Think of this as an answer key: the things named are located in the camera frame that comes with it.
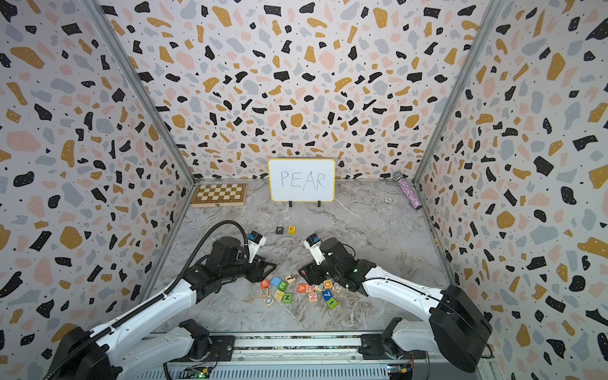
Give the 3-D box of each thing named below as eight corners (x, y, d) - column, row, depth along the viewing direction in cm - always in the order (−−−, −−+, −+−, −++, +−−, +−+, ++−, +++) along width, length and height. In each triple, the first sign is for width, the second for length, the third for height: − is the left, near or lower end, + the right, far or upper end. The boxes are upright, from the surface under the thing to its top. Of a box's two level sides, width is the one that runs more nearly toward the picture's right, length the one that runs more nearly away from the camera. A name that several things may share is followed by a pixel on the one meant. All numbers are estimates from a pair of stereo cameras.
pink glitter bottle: (412, 210, 113) (414, 205, 110) (392, 177, 128) (394, 172, 125) (419, 209, 114) (422, 204, 111) (399, 176, 129) (401, 171, 125)
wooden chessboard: (191, 208, 113) (188, 203, 110) (200, 187, 121) (197, 182, 119) (243, 208, 113) (241, 203, 110) (248, 188, 122) (247, 183, 119)
